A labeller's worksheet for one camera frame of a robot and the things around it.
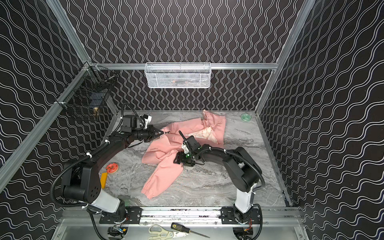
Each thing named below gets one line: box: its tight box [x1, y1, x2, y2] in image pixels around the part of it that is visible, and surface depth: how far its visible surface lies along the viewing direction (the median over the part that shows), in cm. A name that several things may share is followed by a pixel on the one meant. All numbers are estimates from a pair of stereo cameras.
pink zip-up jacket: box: [141, 110, 226, 200], surface depth 94 cm
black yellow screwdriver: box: [170, 222, 211, 239], surface depth 71 cm
